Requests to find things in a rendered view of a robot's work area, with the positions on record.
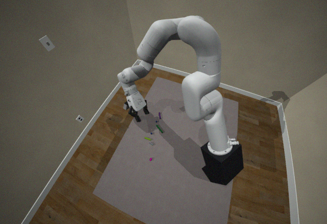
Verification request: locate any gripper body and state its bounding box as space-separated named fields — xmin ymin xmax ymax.
xmin=126 ymin=91 xmax=146 ymax=111

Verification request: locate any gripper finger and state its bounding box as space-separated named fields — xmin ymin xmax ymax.
xmin=143 ymin=100 xmax=149 ymax=114
xmin=128 ymin=106 xmax=141 ymax=122

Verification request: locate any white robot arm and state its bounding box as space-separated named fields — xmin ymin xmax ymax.
xmin=118 ymin=16 xmax=239 ymax=155

